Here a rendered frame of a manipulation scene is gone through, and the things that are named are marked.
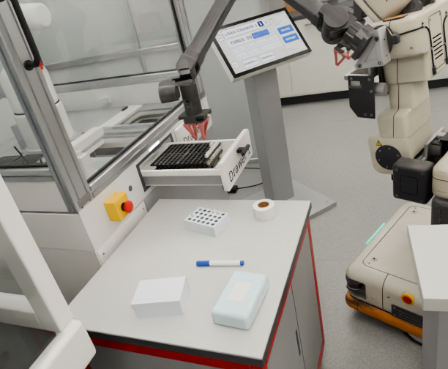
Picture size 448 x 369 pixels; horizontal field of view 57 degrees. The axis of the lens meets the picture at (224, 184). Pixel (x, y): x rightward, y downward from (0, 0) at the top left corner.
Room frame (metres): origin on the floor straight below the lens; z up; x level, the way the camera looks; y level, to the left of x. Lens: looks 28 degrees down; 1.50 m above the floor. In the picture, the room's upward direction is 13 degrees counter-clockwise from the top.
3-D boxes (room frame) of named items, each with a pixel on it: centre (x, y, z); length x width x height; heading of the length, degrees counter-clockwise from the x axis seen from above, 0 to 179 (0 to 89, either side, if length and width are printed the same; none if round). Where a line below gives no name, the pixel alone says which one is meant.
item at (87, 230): (1.75, 0.64, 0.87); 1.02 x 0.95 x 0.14; 154
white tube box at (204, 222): (1.14, 0.08, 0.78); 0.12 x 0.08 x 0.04; 49
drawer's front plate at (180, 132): (1.79, 0.08, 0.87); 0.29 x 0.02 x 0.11; 154
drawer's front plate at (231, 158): (1.36, -0.07, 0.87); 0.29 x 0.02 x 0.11; 154
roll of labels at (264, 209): (1.13, -0.11, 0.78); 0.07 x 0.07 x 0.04
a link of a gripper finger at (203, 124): (1.37, 0.04, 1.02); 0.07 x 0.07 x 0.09; 64
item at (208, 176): (1.46, 0.12, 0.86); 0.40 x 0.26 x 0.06; 64
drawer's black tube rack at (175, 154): (1.45, 0.11, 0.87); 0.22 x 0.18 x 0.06; 64
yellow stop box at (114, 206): (1.20, 0.35, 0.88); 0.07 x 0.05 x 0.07; 154
